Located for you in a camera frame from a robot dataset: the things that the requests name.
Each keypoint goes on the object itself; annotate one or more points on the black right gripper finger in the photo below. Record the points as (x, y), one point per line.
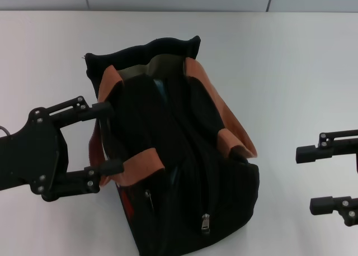
(321, 205)
(307, 154)

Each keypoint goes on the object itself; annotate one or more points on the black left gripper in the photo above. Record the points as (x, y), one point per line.
(33, 155)

